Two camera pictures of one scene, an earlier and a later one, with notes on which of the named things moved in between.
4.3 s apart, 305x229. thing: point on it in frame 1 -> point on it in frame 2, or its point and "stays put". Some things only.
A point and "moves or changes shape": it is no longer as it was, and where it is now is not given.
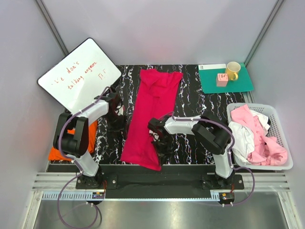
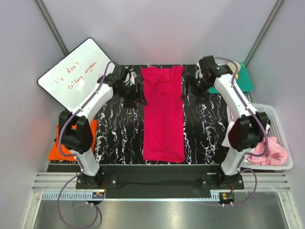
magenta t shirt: (154, 96) moves or changes shape
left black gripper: (120, 126) -> (136, 97)
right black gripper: (164, 155) -> (190, 81)
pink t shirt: (267, 151) stays put
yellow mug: (232, 68) stays put
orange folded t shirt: (55, 155) stays put
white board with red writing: (84, 75) stays put
